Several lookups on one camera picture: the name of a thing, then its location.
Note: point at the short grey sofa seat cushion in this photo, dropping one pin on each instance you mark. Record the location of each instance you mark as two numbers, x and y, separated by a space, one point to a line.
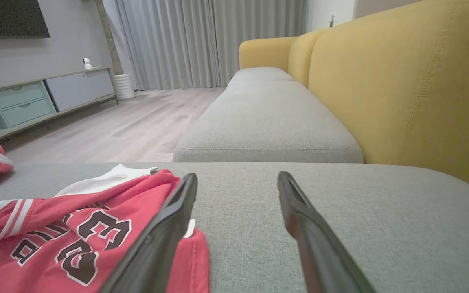
259 74

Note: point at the yellow sofa end back cushion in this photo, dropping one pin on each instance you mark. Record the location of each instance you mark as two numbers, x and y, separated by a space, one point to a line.
263 53

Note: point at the white ribbed plant pot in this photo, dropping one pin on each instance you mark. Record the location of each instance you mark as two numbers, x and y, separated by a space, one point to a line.
124 86

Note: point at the long grey sofa seat cushion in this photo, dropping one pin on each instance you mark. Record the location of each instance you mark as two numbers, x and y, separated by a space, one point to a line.
267 122

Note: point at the large grey sofa chaise cushion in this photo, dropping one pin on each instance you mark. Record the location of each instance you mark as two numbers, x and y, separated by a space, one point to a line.
401 228

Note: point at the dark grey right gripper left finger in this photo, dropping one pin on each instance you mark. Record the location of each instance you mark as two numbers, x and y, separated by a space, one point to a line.
157 248

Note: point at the grey pleated curtain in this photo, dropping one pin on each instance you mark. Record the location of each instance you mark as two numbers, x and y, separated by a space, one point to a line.
177 40

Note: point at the mint and white TV cabinet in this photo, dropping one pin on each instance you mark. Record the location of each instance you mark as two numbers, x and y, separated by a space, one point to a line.
79 87

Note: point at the wide yellow sofa back cushion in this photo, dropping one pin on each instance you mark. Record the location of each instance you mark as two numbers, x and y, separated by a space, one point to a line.
401 81

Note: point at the brown plant trunk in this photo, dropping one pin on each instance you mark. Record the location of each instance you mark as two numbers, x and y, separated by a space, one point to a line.
110 40

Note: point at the small white security camera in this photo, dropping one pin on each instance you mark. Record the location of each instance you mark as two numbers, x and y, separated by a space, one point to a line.
86 62

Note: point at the black wall television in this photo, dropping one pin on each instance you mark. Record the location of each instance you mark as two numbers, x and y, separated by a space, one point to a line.
6 18

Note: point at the red lettered basketball jersey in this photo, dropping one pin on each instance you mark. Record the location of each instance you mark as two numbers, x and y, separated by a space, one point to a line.
55 244

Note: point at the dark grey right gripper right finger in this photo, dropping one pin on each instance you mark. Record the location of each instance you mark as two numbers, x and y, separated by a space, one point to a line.
320 252

